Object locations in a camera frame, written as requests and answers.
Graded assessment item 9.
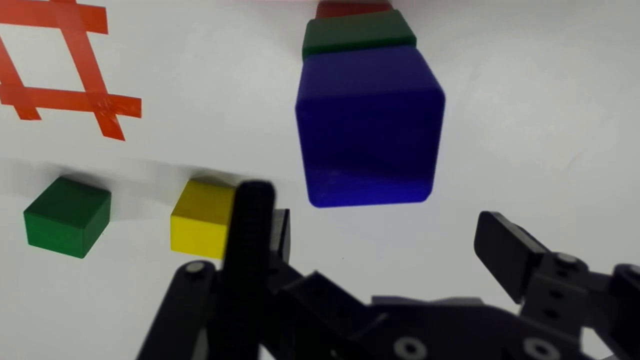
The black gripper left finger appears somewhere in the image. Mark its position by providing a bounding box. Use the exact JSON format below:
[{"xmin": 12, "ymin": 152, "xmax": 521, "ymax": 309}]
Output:
[{"xmin": 135, "ymin": 207, "xmax": 366, "ymax": 360}]

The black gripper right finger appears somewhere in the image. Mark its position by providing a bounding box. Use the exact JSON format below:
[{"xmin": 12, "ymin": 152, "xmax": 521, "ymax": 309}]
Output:
[{"xmin": 473, "ymin": 210, "xmax": 640, "ymax": 360}]

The green toy block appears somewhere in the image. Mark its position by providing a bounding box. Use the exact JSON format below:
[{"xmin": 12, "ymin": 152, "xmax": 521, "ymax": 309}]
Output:
[
  {"xmin": 21, "ymin": 175, "xmax": 113, "ymax": 262},
  {"xmin": 300, "ymin": 8, "xmax": 420, "ymax": 61}
]

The yellow toy block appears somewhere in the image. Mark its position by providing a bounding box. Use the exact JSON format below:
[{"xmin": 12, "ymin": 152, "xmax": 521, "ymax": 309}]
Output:
[{"xmin": 167, "ymin": 175, "xmax": 237, "ymax": 262}]

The blue toy block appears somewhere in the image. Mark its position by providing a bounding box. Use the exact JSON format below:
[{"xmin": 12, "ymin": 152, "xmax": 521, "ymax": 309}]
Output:
[{"xmin": 294, "ymin": 45, "xmax": 447, "ymax": 210}]

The orange toy block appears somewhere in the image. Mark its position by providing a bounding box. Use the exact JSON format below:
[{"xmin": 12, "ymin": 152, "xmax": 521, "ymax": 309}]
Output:
[{"xmin": 313, "ymin": 0, "xmax": 396, "ymax": 20}]

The orange tape grid mark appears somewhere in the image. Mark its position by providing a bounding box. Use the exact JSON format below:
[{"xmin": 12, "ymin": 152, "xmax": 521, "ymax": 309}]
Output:
[{"xmin": 0, "ymin": 0, "xmax": 143, "ymax": 144}]

